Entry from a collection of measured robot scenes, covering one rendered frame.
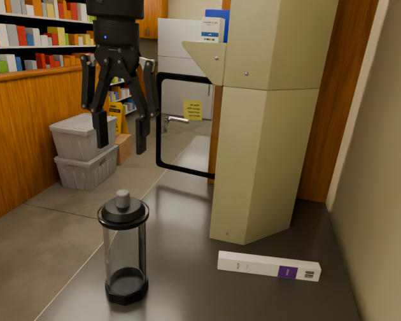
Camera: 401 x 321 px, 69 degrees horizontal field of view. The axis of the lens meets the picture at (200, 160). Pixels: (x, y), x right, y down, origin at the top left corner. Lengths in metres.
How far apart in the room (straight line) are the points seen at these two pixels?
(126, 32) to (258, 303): 0.65
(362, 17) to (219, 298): 0.94
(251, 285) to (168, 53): 5.43
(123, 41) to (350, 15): 0.80
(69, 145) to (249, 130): 2.48
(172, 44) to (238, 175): 5.23
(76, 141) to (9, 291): 1.38
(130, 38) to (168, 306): 0.58
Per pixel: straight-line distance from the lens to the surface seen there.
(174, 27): 5.94
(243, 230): 0.92
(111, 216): 0.63
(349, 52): 1.14
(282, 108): 0.81
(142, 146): 0.57
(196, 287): 0.80
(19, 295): 2.26
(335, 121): 1.17
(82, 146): 3.01
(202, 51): 0.77
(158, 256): 0.88
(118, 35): 0.52
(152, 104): 0.53
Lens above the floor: 1.52
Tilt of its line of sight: 23 degrees down
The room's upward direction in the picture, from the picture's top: 4 degrees clockwise
